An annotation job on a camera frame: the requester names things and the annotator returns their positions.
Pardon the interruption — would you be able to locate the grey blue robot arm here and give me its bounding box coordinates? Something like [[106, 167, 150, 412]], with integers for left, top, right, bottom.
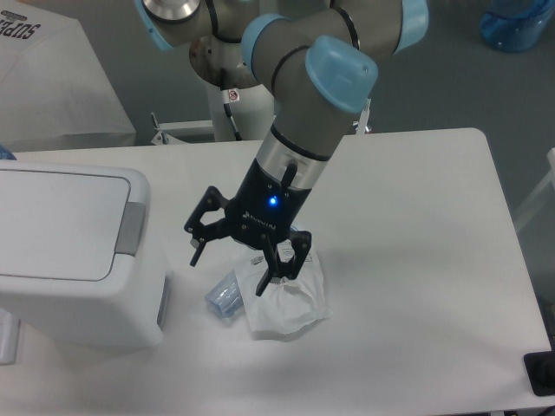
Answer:
[[135, 1, 428, 295]]

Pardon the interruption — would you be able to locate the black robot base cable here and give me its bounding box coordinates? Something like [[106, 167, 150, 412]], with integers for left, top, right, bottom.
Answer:
[[219, 68, 244, 142]]

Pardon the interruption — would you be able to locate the white push-lid trash can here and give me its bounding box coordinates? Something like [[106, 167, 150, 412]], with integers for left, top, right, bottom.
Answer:
[[1, 160, 171, 348]]

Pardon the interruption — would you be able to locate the white torn medical pouch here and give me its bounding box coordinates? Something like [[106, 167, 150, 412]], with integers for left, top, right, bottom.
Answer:
[[233, 248, 332, 335]]

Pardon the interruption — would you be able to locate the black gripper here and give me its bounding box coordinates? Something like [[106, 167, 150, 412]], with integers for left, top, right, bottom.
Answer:
[[183, 159, 314, 298]]

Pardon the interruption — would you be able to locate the blue transparent water bottle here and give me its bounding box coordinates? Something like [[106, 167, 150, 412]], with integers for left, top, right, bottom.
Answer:
[[479, 1, 554, 53]]

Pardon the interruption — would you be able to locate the white rack at right edge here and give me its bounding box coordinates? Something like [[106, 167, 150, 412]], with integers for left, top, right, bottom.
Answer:
[[513, 148, 554, 233]]

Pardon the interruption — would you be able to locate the black device at table edge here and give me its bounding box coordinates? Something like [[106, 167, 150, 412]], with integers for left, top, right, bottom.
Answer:
[[524, 351, 554, 397]]

